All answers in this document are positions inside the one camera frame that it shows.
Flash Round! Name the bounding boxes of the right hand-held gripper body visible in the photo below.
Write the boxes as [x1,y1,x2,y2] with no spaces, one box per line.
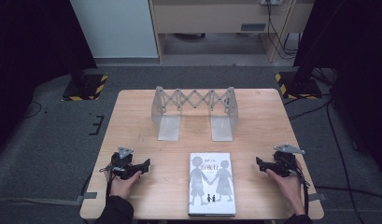
[266,143,306,178]

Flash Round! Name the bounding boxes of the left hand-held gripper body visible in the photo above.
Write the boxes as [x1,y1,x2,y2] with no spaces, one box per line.
[107,147,142,181]

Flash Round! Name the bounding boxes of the white book with grey figures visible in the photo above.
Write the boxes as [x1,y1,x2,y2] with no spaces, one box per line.
[187,151,237,217]

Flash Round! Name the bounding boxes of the white expandable metal book rack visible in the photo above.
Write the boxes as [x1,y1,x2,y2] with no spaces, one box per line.
[150,85,240,143]

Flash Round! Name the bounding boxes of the person's left hand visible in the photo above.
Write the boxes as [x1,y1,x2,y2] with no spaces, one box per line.
[104,169,143,201]

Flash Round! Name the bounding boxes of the person's right hand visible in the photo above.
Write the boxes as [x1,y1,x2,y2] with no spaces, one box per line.
[265,159,306,217]

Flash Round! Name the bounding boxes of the grey tape strip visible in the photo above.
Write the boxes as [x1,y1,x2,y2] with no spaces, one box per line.
[75,191,98,203]
[307,192,328,203]

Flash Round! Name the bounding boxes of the black stand base striped edge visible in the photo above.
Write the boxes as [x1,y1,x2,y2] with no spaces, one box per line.
[274,71,323,101]
[61,73,109,103]

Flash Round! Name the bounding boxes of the black curtain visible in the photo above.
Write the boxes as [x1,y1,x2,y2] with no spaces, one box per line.
[0,0,98,158]
[292,0,382,171]

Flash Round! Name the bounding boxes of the white cabinet panel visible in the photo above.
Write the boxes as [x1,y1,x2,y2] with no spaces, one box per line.
[69,0,160,60]

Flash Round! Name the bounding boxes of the light wooden desk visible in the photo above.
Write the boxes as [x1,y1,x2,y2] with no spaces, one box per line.
[148,0,316,63]

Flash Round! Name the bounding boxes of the white power strip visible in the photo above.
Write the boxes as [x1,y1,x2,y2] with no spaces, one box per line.
[260,0,285,7]

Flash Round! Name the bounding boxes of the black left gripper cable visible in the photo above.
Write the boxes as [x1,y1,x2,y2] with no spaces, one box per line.
[99,161,116,200]

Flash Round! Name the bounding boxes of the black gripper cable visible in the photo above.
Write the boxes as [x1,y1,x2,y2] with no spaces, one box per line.
[292,161,311,217]
[99,161,116,200]

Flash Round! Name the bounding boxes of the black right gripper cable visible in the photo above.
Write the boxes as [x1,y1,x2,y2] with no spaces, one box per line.
[292,161,311,217]

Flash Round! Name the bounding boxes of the black floor cable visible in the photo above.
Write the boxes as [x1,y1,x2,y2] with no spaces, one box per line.
[283,92,382,224]
[22,100,43,119]

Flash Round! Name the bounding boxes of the black hanging cables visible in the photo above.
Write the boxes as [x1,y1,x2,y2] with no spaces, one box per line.
[265,0,302,61]

